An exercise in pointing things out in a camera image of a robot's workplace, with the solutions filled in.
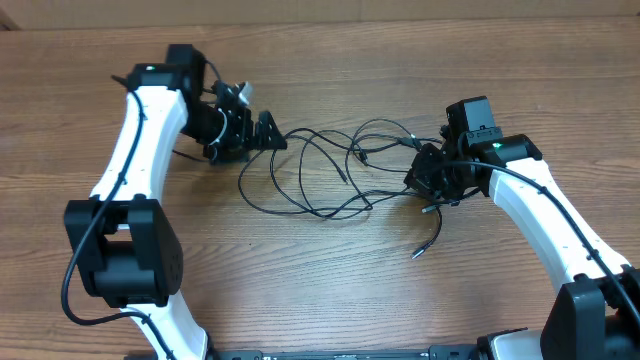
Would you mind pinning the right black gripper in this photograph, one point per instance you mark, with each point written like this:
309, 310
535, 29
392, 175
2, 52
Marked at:
425, 167

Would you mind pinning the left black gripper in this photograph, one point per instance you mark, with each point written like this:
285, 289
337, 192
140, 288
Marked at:
240, 143

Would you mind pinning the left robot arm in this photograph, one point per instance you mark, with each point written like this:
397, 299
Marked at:
127, 260

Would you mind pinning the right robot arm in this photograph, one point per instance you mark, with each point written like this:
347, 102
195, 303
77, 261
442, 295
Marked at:
595, 314

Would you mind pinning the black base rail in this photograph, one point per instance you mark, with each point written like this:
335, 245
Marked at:
434, 352

